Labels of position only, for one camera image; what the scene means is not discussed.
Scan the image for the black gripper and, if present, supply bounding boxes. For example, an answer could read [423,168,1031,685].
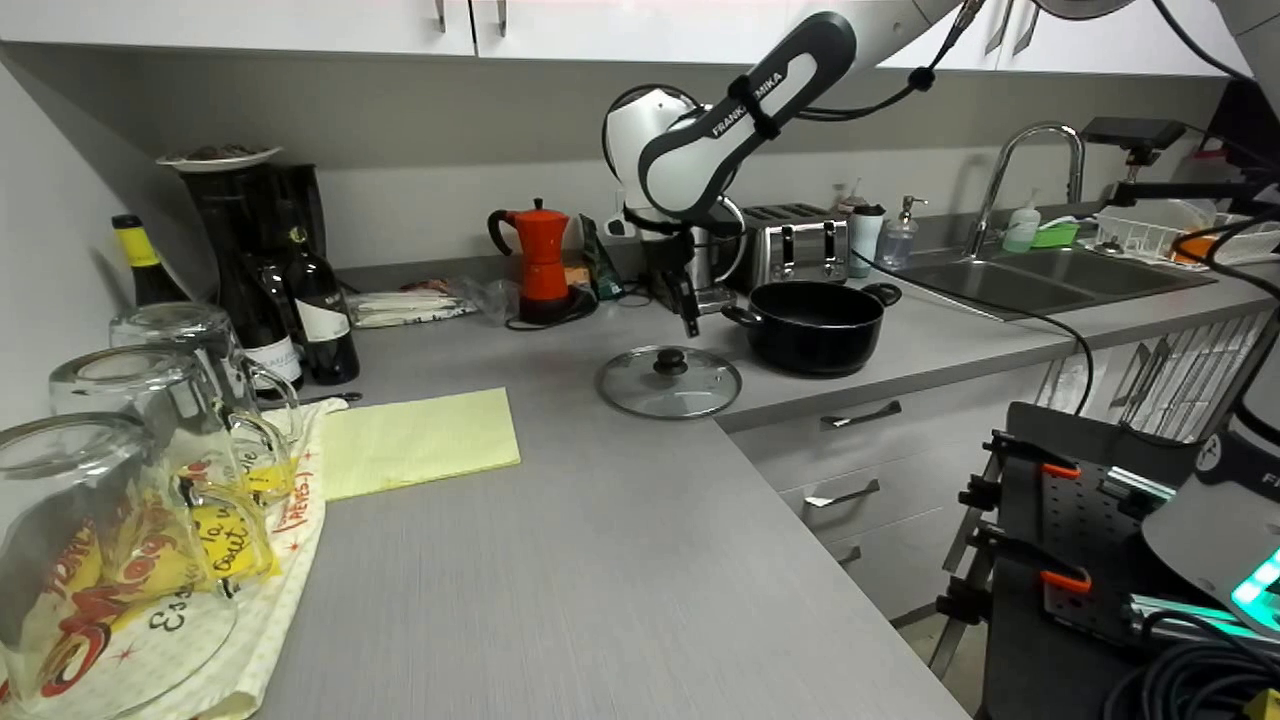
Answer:
[626,207,710,341]

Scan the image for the glass pot lid black knob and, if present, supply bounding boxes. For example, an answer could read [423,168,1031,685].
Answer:
[593,341,746,423]

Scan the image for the black cooking pot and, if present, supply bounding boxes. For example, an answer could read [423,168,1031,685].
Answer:
[721,276,907,381]

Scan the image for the red moka pot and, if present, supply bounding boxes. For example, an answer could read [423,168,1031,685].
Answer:
[483,194,578,323]

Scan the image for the white cup black lid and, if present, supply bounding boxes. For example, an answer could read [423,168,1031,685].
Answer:
[850,199,891,270]

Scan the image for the stainless steel electric kettle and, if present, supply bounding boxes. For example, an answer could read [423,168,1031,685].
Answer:
[644,194,752,318]

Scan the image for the black round trivet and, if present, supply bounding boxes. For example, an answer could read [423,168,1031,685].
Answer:
[504,282,604,337]

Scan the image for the silver toaster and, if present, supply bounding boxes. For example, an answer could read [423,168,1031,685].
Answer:
[739,199,856,293]

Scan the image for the clear soap dispenser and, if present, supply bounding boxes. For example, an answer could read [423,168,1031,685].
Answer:
[890,192,930,269]

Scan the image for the white plastic packets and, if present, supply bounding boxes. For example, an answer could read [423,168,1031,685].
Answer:
[343,276,481,337]

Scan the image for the yellow cleaning cloth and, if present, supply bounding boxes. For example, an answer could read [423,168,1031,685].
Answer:
[311,384,529,506]

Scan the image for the green dish soap bottle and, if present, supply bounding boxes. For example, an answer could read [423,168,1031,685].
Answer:
[1003,194,1043,261]

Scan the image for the steel kitchen sink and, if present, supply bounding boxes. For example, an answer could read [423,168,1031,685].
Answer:
[899,242,1221,323]

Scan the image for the dark bottle white label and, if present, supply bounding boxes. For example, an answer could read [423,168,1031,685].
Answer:
[286,224,363,388]

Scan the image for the green sponge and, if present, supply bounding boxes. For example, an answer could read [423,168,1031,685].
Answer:
[1035,212,1086,256]

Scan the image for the dark wine bottle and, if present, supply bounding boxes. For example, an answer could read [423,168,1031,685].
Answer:
[245,256,308,398]

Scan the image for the black coffee maker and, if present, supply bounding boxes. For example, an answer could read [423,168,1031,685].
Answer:
[171,155,332,392]

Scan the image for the black clamp stand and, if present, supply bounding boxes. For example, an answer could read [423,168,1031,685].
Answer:
[930,395,1209,720]

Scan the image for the white dish rack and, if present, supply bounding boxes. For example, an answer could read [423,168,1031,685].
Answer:
[1088,194,1280,270]

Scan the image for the white plate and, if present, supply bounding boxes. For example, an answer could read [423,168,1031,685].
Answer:
[152,145,288,174]

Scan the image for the upturned drinking glasses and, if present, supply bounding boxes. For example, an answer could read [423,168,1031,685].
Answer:
[0,395,353,720]

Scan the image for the open dishwasher rack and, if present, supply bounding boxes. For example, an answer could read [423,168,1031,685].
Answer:
[1035,308,1277,448]

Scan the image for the small upturned drinking glass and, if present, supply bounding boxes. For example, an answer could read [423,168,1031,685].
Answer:
[109,301,305,444]

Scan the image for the orange cup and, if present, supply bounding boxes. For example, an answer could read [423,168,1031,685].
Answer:
[1168,224,1221,269]

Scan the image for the wine bottle yellow cap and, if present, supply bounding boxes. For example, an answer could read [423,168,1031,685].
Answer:
[109,212,192,313]

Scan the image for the upturned glass mug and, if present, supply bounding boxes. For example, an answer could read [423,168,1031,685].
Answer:
[43,343,300,573]

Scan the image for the grey base green light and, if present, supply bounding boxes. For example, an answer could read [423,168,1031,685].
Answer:
[1141,476,1280,641]

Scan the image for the black monitor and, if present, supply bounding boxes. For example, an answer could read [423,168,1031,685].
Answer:
[1202,77,1280,192]

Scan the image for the large upturned drinking glass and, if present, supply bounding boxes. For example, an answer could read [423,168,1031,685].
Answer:
[0,409,254,720]

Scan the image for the silver drawer handle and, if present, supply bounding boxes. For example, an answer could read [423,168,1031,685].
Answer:
[820,395,907,437]
[799,476,885,514]

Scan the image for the black power cable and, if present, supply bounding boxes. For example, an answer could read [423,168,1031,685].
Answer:
[852,249,1100,418]

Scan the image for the black camera on stand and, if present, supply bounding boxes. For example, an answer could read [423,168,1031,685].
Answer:
[1080,110,1280,224]

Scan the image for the coiled dark cables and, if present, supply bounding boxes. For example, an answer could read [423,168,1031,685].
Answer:
[1100,634,1280,720]

